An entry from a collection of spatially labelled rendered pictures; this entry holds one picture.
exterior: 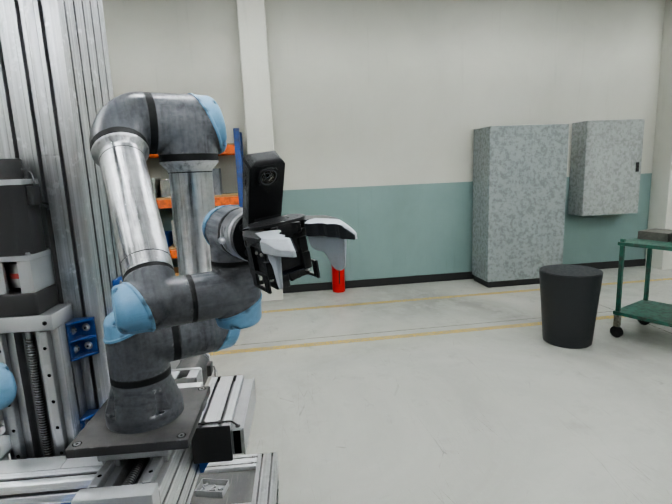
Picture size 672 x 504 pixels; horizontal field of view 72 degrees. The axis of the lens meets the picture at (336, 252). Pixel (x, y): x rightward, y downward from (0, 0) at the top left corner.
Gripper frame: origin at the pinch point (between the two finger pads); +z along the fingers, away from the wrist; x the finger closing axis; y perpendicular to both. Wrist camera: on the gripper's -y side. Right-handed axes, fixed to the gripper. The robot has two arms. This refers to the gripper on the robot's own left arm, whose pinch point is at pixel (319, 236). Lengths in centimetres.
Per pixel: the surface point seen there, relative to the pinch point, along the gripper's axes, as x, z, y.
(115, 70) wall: -61, -551, -118
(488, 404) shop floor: -174, -147, 171
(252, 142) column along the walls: -173, -468, -17
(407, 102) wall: -366, -423, -35
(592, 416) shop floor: -213, -103, 177
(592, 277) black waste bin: -312, -161, 129
